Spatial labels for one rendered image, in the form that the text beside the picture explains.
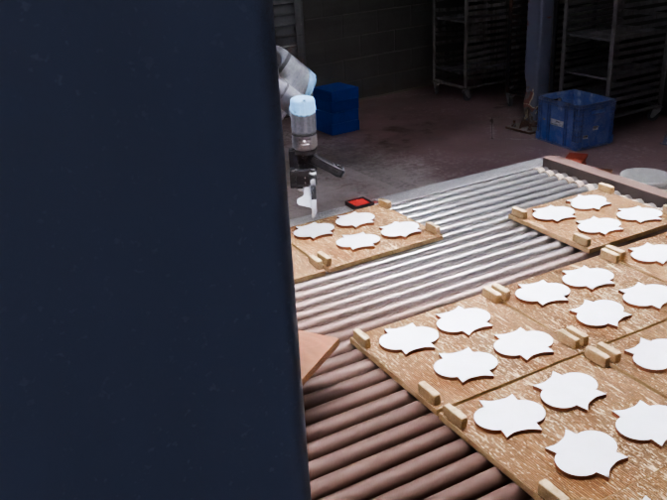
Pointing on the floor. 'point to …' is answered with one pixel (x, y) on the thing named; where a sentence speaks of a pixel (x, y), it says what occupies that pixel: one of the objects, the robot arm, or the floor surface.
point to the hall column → (536, 62)
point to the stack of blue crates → (336, 108)
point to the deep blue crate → (576, 119)
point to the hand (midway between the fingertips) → (315, 209)
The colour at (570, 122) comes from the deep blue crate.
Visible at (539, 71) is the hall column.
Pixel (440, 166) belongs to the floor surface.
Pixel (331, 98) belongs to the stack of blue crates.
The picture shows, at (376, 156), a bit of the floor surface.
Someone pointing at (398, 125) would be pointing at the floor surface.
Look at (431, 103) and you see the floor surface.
